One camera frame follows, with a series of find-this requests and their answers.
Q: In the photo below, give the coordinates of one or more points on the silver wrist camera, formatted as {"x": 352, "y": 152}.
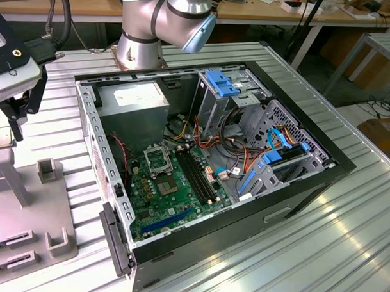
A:
{"x": 14, "y": 85}

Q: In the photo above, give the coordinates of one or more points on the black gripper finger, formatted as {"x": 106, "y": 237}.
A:
{"x": 35, "y": 92}

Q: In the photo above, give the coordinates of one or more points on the black plastic case panel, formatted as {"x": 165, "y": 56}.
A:
{"x": 115, "y": 239}

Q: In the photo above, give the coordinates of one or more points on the CPU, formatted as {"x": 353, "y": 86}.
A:
{"x": 1, "y": 140}

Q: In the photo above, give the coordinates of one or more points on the blue expansion slot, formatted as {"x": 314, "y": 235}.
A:
{"x": 166, "y": 221}

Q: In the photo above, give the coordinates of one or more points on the black camera bracket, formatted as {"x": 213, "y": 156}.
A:
{"x": 17, "y": 61}

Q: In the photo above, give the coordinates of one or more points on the grey metal frame table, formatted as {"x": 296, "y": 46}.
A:
{"x": 387, "y": 40}

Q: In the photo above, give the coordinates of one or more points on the grey power supply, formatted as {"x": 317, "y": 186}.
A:
{"x": 131, "y": 124}

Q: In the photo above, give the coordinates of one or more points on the white power connector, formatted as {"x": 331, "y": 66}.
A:
{"x": 136, "y": 170}

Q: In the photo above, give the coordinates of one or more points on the black PC case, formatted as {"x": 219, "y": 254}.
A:
{"x": 210, "y": 246}

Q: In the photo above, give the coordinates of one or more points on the white flat box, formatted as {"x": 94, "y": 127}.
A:
{"x": 289, "y": 7}

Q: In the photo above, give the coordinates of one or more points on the flat cardboard piece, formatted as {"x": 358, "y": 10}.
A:
{"x": 350, "y": 10}

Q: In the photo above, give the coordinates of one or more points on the grey parts rack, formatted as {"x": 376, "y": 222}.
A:
{"x": 35, "y": 211}

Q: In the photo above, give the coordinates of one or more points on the blue carrier rail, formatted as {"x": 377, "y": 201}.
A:
{"x": 247, "y": 181}

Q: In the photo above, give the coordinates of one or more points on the green motherboard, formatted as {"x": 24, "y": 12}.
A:
{"x": 177, "y": 207}

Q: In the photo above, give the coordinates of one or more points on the black square chip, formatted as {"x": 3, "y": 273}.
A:
{"x": 145, "y": 214}

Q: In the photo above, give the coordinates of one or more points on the CPU socket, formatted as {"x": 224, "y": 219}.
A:
{"x": 165, "y": 187}

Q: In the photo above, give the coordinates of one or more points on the blue drive latch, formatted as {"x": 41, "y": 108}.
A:
{"x": 221, "y": 83}

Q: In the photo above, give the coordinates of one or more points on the blue disk carrier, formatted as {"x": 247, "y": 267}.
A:
{"x": 272, "y": 157}

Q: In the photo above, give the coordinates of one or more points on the black case fan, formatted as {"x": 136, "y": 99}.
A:
{"x": 118, "y": 162}

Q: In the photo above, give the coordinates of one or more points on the large brown cardboard box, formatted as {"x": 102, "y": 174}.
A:
{"x": 374, "y": 69}

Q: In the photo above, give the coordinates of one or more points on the black RAM slot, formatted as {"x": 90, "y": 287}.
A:
{"x": 190, "y": 178}
{"x": 194, "y": 177}
{"x": 201, "y": 175}
{"x": 197, "y": 176}

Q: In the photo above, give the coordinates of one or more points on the small brown cardboard box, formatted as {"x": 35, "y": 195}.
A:
{"x": 384, "y": 136}

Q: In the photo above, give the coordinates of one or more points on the wooden workbench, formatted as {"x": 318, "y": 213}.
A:
{"x": 97, "y": 5}

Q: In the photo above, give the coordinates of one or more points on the grey disk bay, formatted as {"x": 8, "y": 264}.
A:
{"x": 278, "y": 182}

